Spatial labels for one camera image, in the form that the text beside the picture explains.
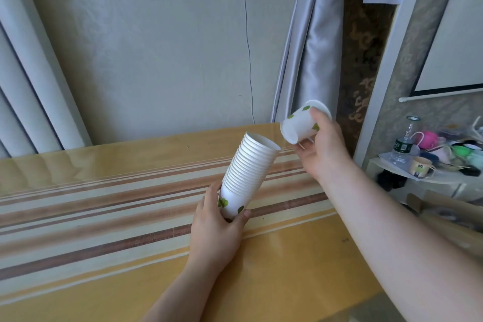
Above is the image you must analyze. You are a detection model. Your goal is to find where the person's right hand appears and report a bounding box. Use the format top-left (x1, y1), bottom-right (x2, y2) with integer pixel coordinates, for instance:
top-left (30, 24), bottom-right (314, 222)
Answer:
top-left (294, 110), bottom-right (357, 185)

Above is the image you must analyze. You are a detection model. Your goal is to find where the clear plastic water bottle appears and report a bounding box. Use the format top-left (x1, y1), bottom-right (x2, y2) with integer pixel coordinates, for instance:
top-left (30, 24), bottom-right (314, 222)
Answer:
top-left (388, 116), bottom-right (422, 166)

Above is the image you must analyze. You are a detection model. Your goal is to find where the person's left hand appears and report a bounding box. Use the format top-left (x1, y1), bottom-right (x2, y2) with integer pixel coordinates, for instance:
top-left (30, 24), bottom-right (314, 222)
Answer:
top-left (188, 182), bottom-right (252, 272)

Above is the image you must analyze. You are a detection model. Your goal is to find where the white pleated curtain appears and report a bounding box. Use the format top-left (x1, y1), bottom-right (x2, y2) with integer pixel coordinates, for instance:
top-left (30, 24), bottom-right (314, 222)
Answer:
top-left (0, 0), bottom-right (93, 159)

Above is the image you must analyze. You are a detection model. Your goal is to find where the white charger cable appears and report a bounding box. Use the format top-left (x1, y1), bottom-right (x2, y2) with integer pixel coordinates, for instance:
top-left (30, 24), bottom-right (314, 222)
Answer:
top-left (239, 0), bottom-right (256, 125)

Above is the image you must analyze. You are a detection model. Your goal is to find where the white projector screen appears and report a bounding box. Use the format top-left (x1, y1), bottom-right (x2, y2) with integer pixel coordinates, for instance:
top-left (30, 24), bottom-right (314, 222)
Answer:
top-left (398, 0), bottom-right (483, 103)

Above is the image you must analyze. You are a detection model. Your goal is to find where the white side shelf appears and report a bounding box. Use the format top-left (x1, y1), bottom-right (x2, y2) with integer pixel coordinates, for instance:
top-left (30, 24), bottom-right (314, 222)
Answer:
top-left (368, 152), bottom-right (483, 198)

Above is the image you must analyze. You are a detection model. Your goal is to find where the single green-leaf paper cup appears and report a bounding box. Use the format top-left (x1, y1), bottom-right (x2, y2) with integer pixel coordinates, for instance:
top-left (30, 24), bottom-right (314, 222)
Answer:
top-left (279, 99), bottom-right (333, 145)

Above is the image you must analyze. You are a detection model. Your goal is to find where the stack of white paper cups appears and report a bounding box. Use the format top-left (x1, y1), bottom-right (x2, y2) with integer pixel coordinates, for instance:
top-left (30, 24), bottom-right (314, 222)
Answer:
top-left (218, 131), bottom-right (282, 220)

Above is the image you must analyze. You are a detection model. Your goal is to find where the yellow striped tablecloth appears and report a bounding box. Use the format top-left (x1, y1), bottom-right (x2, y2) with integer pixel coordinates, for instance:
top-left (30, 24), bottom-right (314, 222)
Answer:
top-left (0, 122), bottom-right (384, 322)

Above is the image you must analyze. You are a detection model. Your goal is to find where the person's right forearm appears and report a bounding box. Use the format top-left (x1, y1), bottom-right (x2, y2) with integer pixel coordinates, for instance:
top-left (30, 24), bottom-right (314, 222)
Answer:
top-left (321, 161), bottom-right (483, 322)

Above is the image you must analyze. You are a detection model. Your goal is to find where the brown cardboard box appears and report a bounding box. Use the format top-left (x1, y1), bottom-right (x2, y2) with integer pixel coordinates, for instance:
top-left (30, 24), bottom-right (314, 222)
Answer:
top-left (405, 190), bottom-right (483, 248)

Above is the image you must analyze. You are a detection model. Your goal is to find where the cream mug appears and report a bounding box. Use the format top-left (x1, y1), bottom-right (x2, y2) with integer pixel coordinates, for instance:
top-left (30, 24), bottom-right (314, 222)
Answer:
top-left (409, 156), bottom-right (437, 180)

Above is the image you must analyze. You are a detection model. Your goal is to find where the grey satin curtain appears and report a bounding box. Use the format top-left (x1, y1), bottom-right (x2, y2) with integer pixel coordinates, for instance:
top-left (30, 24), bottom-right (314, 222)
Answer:
top-left (270, 0), bottom-right (346, 123)

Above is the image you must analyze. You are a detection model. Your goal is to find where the person's left forearm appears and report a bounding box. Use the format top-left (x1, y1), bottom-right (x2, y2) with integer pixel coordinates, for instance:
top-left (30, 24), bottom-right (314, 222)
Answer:
top-left (141, 256), bottom-right (227, 322)

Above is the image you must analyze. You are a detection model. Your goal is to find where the pink cup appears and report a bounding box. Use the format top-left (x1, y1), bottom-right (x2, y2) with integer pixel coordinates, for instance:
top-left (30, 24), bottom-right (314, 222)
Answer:
top-left (411, 130), bottom-right (440, 151)

